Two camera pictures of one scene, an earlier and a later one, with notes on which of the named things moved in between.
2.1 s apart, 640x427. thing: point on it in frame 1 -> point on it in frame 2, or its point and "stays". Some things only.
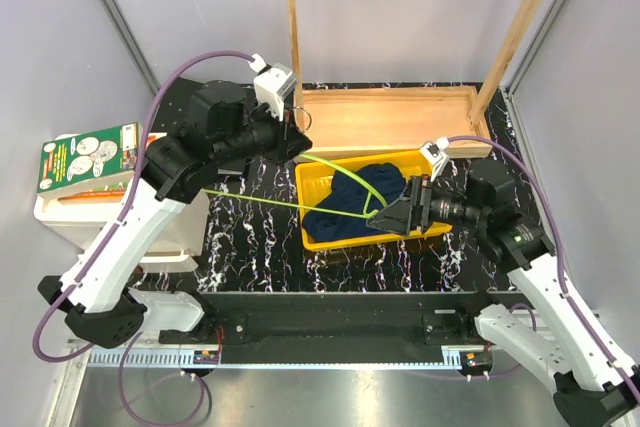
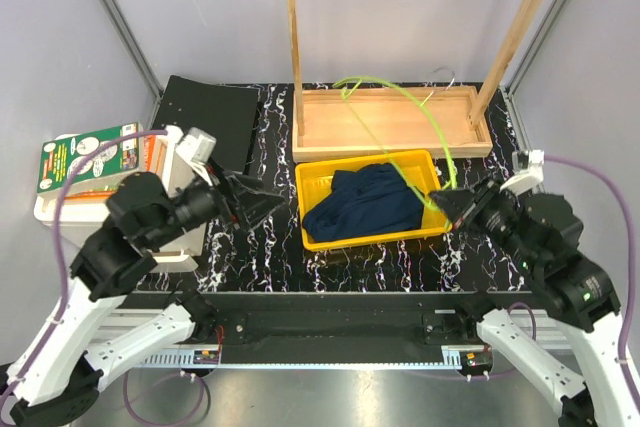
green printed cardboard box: (88, 157) stays
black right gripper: (396, 217) -> (463, 205)
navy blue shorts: (355, 196) stays
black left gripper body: (282, 144) -> (225, 202)
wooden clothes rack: (398, 121) stays
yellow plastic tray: (312, 181) stays
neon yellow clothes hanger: (335, 166) -> (378, 145)
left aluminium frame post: (115, 14) stays
